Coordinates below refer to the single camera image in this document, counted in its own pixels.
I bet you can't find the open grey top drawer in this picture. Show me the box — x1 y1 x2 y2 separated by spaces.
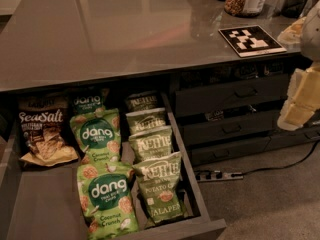
1 106 226 240

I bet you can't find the grey power strip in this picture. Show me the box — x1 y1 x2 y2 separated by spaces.
195 170 244 183

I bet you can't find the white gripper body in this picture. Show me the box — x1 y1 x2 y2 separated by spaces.
277 17 305 45

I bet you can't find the green dang bag front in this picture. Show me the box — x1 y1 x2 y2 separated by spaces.
77 162 139 240

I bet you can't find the green kettle bag back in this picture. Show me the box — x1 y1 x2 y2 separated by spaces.
125 91 158 112

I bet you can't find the green dang bag middle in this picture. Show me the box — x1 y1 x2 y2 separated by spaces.
70 108 121 163

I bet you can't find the grey lower side drawer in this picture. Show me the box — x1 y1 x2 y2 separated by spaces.
190 137 270 166

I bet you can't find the black power cable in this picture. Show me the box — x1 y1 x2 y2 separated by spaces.
242 139 320 177

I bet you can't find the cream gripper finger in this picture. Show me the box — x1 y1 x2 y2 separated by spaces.
288 66 320 110
277 101 314 131

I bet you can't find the brown sea salt chip bag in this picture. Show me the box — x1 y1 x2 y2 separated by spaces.
18 93 78 167

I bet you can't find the black white fiducial marker tile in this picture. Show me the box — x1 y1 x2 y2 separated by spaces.
218 25 286 58

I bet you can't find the grey middle side drawer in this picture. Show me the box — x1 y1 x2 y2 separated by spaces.
181 110 279 146

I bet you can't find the grey upper side drawer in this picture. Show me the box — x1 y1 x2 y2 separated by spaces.
175 74 289 117

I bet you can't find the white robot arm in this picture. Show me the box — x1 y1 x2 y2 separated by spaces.
277 2 320 131

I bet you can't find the grey right lower drawer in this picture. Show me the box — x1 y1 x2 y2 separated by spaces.
265 126 320 151

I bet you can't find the green kettle jalapeno bag front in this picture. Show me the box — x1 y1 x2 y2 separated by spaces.
133 152 187 226

